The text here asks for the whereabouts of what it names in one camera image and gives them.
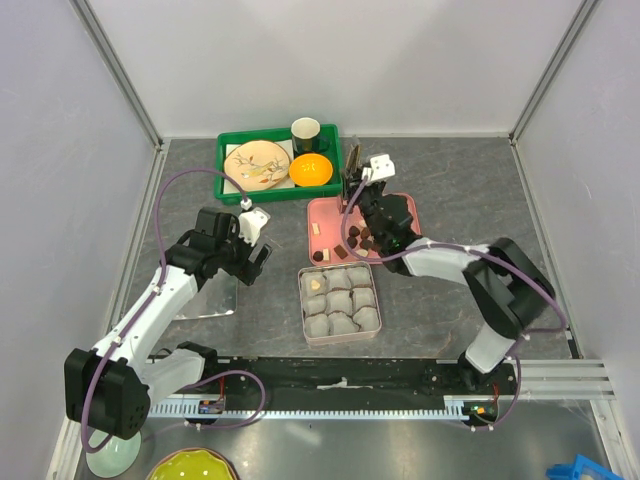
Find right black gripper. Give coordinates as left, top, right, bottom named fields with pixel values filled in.
left=340, top=164, right=384, bottom=245

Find pink plastic tray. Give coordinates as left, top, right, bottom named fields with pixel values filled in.
left=307, top=193, right=422, bottom=266

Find metal serving tongs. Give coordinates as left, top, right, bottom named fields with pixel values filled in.
left=339, top=136, right=362, bottom=213

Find pink chocolate tin box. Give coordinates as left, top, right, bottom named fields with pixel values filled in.
left=297, top=262, right=382, bottom=347

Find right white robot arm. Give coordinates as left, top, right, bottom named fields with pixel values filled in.
left=345, top=182, right=566, bottom=394

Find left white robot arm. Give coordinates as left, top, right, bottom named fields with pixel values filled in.
left=64, top=207, right=272, bottom=440

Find green plastic crate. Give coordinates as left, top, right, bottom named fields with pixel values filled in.
left=214, top=124, right=343, bottom=205

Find silver tin lid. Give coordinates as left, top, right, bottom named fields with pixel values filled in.
left=174, top=270, right=238, bottom=320

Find beige floral plate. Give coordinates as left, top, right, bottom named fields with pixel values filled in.
left=223, top=140, right=291, bottom=192

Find orange bowl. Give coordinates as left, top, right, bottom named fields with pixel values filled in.
left=289, top=153, right=334, bottom=187

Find dark green mug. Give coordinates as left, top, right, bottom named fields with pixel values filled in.
left=290, top=117, right=330, bottom=156

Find yellow bowl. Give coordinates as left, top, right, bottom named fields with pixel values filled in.
left=147, top=448, right=239, bottom=480

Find pale green bowl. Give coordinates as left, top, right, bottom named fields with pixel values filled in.
left=86, top=433, right=141, bottom=478

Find blue plastic object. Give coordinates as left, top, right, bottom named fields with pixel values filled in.
left=546, top=455, right=622, bottom=480

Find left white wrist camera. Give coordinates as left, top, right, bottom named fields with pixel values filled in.
left=238, top=208, right=271, bottom=247

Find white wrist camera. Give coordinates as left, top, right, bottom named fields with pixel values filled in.
left=238, top=208, right=271, bottom=247
left=361, top=154, right=396, bottom=185

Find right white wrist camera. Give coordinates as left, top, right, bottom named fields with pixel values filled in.
left=361, top=154, right=396, bottom=185

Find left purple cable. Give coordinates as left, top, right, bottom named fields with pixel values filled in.
left=81, top=168, right=251, bottom=454

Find purple cable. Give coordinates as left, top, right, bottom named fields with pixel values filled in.
left=340, top=169, right=569, bottom=431
left=81, top=168, right=251, bottom=454

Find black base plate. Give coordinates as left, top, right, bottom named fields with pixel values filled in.
left=181, top=357, right=517, bottom=410

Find light blue cable duct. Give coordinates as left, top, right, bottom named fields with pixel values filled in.
left=148, top=396, right=486, bottom=421

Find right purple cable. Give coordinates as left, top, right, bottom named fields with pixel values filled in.
left=340, top=169, right=569, bottom=431

